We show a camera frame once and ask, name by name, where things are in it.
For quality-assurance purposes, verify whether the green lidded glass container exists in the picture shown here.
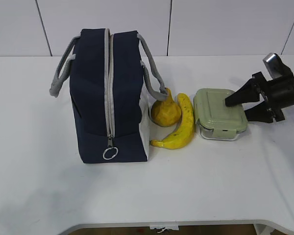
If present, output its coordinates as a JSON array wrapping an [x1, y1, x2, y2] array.
[[193, 88, 248, 141]]

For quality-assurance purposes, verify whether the yellow banana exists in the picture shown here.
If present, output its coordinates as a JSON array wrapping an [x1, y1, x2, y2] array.
[[150, 93, 196, 150]]

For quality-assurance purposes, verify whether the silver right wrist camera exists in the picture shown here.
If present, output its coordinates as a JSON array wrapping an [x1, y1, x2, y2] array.
[[263, 52, 293, 79]]

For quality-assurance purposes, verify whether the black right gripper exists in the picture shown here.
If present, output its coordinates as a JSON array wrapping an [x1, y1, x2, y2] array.
[[225, 72, 294, 123]]

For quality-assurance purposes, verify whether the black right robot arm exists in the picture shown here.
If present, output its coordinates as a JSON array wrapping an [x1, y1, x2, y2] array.
[[225, 72, 294, 123]]

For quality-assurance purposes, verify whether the navy and white lunch bag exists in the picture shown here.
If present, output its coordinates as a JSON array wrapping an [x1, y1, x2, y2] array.
[[49, 28, 168, 164]]

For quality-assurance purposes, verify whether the yellow pear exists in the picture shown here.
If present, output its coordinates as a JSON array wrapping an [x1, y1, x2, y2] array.
[[151, 88, 182, 127]]

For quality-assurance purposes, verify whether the white table leg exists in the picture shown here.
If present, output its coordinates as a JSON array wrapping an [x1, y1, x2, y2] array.
[[253, 224, 275, 235]]

